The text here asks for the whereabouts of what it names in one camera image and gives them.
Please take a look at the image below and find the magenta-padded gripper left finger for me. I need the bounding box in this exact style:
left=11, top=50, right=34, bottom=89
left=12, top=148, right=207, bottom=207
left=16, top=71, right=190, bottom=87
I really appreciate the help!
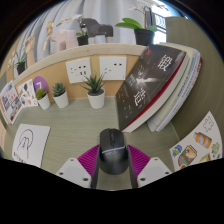
left=55, top=143, right=101, bottom=190

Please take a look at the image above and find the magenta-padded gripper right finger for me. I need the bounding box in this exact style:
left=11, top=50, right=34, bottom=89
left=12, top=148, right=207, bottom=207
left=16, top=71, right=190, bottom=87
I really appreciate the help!
left=126, top=144, right=173, bottom=189

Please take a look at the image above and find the black computer mouse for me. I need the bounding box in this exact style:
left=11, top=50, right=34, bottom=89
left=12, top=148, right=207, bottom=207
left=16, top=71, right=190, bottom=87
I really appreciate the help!
left=98, top=127, right=130, bottom=175

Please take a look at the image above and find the white printed mouse pad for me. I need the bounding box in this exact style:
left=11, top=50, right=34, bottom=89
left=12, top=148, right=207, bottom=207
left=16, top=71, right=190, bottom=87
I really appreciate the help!
left=11, top=123, right=52, bottom=169

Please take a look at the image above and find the sticker sheet with food pictures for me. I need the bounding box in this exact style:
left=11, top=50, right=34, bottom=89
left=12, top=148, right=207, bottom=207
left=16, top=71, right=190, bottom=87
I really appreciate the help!
left=169, top=110, right=224, bottom=172

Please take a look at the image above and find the spiky succulent in white pot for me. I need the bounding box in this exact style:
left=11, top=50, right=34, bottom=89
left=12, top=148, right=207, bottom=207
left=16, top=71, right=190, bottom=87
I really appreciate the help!
left=80, top=71, right=108, bottom=110

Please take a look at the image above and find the black book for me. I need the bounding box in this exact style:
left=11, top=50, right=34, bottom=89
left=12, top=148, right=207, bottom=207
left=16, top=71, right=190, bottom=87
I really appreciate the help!
left=114, top=44, right=188, bottom=134

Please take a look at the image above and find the beige card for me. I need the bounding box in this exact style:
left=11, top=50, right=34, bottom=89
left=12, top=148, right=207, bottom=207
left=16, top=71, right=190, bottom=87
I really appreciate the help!
left=0, top=118, right=8, bottom=143

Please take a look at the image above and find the white sticker sheet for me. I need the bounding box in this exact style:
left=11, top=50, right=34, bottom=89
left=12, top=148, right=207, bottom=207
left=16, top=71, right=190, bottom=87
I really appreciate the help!
left=16, top=78, right=39, bottom=108

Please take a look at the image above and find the round purple number sign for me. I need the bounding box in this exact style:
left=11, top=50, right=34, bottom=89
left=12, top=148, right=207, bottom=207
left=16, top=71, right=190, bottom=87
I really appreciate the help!
left=32, top=75, right=50, bottom=98

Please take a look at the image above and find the white orchid in black pot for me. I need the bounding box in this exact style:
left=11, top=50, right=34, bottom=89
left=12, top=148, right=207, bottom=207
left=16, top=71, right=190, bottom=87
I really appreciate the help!
left=115, top=0, right=168, bottom=47
left=7, top=49, right=28, bottom=76
left=55, top=13, right=90, bottom=47

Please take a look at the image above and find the dark grey wooden horse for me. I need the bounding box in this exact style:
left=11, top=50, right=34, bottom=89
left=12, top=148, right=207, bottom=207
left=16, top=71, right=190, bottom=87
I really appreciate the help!
left=79, top=17, right=114, bottom=46

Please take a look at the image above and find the wooden artist mannequin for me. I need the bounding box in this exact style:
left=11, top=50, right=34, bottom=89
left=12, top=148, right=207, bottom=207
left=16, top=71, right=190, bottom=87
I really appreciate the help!
left=42, top=19, right=56, bottom=54

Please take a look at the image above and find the grey curtain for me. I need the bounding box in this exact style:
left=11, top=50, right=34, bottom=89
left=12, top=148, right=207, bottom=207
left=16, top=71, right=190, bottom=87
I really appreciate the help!
left=13, top=0, right=148, bottom=64

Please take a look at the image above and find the white wall socket plate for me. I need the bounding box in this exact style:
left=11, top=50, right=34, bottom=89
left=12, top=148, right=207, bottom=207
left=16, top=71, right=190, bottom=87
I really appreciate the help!
left=98, top=55, right=128, bottom=82
left=65, top=57, right=93, bottom=84

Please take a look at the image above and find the window with dark frame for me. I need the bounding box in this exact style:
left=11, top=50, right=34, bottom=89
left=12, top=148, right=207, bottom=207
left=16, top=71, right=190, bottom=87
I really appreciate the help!
left=151, top=6, right=168, bottom=34

